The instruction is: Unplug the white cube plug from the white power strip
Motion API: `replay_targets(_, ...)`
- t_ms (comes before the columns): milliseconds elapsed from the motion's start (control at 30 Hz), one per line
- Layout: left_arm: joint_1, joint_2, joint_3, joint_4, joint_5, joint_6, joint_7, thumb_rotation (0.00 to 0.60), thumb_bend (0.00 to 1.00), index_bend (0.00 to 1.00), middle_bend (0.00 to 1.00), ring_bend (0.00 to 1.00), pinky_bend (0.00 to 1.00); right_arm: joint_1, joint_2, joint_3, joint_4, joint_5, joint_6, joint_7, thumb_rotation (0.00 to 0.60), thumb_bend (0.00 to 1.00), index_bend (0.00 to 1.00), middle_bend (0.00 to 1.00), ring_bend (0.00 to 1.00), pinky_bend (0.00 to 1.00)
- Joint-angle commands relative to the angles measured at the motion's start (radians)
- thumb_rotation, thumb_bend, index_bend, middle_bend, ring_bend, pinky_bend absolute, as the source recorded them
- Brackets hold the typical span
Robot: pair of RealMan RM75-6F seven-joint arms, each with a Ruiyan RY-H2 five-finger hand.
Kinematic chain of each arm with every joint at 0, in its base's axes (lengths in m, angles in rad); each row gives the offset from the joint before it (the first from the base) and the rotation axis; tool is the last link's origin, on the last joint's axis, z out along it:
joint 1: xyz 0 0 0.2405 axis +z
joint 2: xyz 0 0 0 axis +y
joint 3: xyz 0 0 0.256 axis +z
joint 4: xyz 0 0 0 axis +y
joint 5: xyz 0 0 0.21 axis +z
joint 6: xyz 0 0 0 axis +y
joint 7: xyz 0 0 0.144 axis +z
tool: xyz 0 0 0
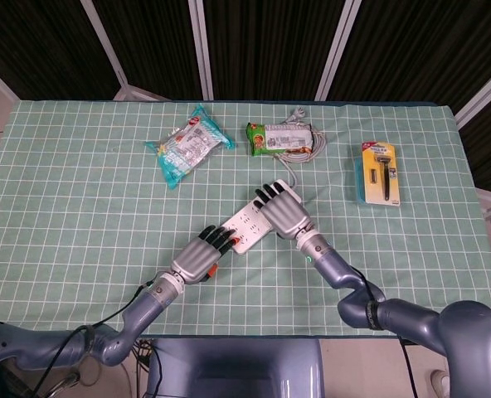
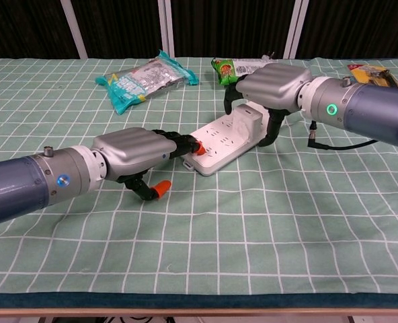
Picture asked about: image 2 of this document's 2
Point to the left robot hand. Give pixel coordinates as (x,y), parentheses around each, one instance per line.
(131,148)

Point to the green snack bag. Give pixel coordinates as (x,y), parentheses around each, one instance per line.
(226,70)

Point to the yellow razor blister pack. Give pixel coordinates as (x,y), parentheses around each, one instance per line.
(370,75)

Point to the green checked tablecloth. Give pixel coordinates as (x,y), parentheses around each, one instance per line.
(219,235)

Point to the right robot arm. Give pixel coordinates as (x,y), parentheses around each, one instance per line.
(370,107)

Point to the black folding screen white frame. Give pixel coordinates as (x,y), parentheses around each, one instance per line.
(219,27)

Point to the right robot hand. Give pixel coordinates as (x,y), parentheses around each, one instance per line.
(273,87)

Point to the white power strip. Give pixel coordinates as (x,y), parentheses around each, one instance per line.
(219,148)

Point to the teal snack bag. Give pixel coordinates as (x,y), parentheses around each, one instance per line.
(142,84)

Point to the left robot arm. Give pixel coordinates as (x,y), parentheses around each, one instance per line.
(17,188)

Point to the white plug adapter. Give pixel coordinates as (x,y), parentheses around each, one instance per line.
(249,121)

